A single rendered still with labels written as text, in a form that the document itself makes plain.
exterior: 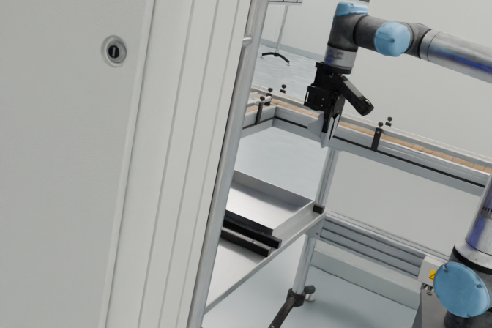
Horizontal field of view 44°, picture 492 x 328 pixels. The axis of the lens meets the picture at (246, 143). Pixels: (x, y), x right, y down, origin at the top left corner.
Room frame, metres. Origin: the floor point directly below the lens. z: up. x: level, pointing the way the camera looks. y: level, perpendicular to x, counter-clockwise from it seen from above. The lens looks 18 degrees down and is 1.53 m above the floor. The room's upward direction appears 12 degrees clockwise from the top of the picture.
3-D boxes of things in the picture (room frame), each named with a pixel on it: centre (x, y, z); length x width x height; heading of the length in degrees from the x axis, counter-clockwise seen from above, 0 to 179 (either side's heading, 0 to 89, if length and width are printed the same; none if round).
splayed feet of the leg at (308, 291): (2.40, -0.36, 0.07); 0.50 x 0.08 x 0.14; 155
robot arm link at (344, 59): (1.50, -0.18, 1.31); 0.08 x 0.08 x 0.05
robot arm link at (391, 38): (1.44, -0.27, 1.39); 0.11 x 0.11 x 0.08; 46
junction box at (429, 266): (2.12, -0.81, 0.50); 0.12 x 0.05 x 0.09; 65
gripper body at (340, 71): (1.50, -0.17, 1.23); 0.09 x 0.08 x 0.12; 64
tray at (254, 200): (1.51, -0.01, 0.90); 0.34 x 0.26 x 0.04; 65
